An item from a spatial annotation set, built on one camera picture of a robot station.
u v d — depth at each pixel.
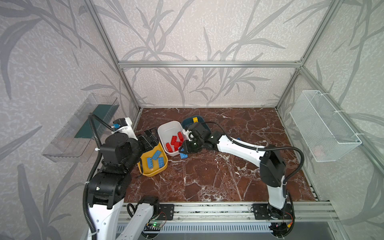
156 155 0.94
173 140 1.00
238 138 1.01
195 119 1.08
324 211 0.75
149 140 0.50
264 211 0.74
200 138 0.64
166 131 1.06
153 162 0.90
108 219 0.35
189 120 1.09
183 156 0.77
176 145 0.93
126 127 0.49
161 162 0.89
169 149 0.96
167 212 0.74
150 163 0.89
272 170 0.49
